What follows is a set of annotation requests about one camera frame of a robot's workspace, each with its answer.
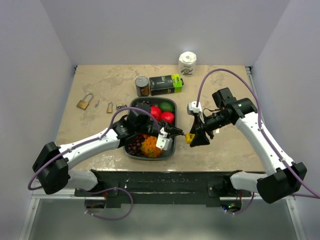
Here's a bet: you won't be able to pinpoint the red pomegranate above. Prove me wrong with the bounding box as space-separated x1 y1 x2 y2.
150 105 162 121

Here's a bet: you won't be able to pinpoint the silver keys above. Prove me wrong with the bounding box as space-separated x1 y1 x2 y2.
94 100 100 110

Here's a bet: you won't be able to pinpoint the large brass padlock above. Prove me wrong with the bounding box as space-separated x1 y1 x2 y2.
76 92 94 110

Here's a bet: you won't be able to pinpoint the red apple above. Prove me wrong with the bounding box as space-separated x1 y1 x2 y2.
160 111 175 124

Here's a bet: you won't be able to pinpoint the small brass padlock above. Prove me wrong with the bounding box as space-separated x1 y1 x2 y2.
106 102 113 114

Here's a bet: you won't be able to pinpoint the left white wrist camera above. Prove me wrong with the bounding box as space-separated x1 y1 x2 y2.
155 127 173 151

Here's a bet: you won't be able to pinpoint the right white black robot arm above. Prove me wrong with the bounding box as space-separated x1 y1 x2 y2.
187 88 307 204

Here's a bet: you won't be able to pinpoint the black green box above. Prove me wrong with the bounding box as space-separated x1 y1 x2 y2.
149 74 184 96

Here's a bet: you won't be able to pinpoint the tin can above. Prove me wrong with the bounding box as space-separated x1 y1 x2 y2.
135 76 150 97

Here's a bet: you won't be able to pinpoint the yellow black padlock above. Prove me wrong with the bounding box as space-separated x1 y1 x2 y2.
184 132 195 145

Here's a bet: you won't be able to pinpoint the green avocado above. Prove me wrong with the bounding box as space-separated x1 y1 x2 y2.
158 101 175 113

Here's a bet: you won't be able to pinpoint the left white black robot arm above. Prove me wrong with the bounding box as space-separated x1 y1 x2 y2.
27 104 184 196

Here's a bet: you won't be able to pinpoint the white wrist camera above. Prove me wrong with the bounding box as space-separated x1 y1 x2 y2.
187 101 204 122
155 127 173 151

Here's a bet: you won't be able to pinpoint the dark red grape bunch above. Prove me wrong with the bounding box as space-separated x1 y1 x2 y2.
126 109 150 157

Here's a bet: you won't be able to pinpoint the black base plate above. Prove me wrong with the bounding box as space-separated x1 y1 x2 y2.
74 170 252 208

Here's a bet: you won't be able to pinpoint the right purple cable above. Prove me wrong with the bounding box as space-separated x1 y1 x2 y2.
196 68 320 216

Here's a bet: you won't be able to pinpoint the dark grey fruit tray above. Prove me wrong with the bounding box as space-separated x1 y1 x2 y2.
123 96 177 161

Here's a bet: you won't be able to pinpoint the toilet paper roll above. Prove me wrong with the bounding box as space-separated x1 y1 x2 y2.
178 51 197 77

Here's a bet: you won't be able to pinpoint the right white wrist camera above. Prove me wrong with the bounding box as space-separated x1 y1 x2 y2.
187 101 204 122

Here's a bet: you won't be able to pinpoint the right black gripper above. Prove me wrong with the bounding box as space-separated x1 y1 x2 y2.
188 110 231 147

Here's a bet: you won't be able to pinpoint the orange dragon fruit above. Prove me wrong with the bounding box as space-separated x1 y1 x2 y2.
140 136 163 158

